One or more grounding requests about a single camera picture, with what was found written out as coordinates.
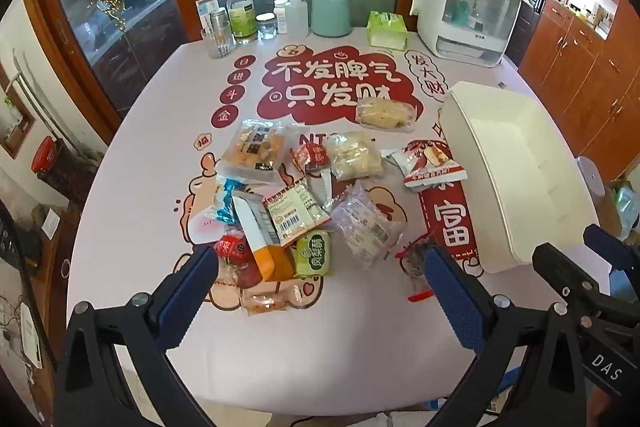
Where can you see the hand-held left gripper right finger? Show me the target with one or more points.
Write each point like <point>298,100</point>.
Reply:
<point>452,297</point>

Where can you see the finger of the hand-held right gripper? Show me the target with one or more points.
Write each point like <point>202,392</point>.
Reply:
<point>607,242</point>
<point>565,269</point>

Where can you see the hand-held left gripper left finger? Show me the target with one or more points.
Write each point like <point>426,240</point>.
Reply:
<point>187,294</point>

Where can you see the dark red clear packet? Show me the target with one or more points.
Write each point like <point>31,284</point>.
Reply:
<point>412,264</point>

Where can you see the round red snack packet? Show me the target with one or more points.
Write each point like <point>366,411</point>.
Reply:
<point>235,252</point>

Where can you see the orange white snack packet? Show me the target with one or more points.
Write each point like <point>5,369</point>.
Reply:
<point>262,247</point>

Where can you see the blue candy wrapper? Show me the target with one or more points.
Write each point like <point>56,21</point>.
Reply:
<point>225,202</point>

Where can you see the small green snack packet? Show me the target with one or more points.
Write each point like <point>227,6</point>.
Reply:
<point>314,254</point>

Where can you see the red white labelled packet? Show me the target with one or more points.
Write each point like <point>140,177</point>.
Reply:
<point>295,212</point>

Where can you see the red white cake packet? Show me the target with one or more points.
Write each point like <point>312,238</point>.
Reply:
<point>430,162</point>

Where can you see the white plastic bin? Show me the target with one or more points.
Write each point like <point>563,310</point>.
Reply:
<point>505,142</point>

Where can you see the orange label biscuit packet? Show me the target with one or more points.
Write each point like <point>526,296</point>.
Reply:
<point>252,152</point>

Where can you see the clear pale cracker packet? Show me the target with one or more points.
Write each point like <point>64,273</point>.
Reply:
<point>352,154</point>

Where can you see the small red snack packet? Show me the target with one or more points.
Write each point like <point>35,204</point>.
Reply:
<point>310,157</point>

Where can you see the clear yellow pastry packet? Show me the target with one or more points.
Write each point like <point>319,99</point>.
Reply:
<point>387,114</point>

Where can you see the green plastic bag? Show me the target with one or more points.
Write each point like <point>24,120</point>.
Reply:
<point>626,207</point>

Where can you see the grey stool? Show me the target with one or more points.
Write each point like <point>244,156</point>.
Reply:
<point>592,179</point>

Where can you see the wooden cabinets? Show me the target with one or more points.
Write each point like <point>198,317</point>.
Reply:
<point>580,72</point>

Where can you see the dark container red lid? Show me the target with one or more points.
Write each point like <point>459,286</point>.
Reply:
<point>47,157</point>

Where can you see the clear glass cup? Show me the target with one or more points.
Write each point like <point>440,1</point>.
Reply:
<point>218,39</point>

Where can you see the white countertop cup cabinet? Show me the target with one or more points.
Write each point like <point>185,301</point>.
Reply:
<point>465,27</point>

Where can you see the green tissue pack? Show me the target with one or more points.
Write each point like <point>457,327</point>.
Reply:
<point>387,32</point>

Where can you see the small glass jar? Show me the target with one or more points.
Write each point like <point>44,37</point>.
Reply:
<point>266,27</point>

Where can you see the white blue carton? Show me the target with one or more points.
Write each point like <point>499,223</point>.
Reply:
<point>206,12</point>

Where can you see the glass bottle green label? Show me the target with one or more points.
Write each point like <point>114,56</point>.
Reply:
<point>242,14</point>

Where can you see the small white pill bottle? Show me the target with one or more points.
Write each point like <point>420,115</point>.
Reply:
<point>281,14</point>

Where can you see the white plastic bottle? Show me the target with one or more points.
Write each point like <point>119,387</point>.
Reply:
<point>297,14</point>

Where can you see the mint green canister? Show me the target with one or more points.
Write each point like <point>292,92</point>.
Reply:
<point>331,12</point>

